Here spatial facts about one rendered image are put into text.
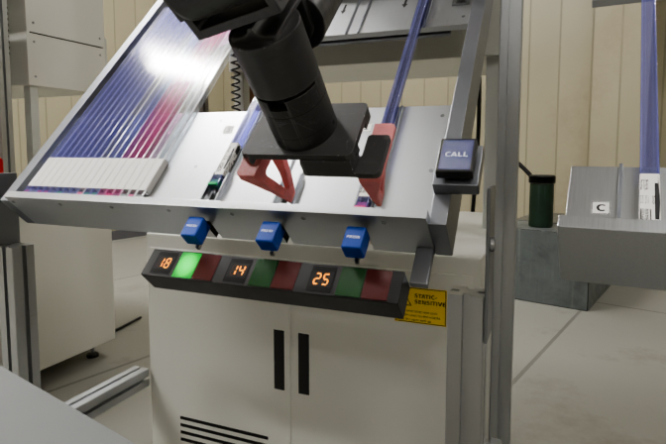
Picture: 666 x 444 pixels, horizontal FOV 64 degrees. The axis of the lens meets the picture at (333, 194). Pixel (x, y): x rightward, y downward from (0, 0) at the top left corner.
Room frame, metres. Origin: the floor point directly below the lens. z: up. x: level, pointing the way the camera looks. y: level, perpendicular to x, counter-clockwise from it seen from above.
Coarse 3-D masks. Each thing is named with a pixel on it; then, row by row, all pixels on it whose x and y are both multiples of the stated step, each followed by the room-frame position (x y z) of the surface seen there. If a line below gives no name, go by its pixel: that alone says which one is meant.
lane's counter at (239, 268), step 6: (234, 264) 0.63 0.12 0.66; (240, 264) 0.63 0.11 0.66; (246, 264) 0.63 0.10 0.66; (228, 270) 0.63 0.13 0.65; (234, 270) 0.63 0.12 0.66; (240, 270) 0.63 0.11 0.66; (246, 270) 0.62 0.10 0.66; (228, 276) 0.62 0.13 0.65; (234, 276) 0.62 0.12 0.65; (240, 276) 0.62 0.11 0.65; (246, 276) 0.62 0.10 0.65
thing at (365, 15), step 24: (360, 0) 0.96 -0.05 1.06; (384, 0) 0.94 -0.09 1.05; (408, 0) 0.91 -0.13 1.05; (432, 0) 0.89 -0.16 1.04; (336, 24) 0.93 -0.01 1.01; (360, 24) 0.90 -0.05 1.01; (384, 24) 0.89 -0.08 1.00; (408, 24) 0.87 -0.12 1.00; (432, 24) 0.85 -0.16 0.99; (456, 24) 0.83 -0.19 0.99
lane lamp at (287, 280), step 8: (280, 264) 0.61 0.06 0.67; (288, 264) 0.61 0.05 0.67; (296, 264) 0.61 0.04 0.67; (280, 272) 0.61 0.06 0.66; (288, 272) 0.60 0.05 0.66; (296, 272) 0.60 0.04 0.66; (280, 280) 0.60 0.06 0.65; (288, 280) 0.59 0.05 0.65; (280, 288) 0.59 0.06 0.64; (288, 288) 0.59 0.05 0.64
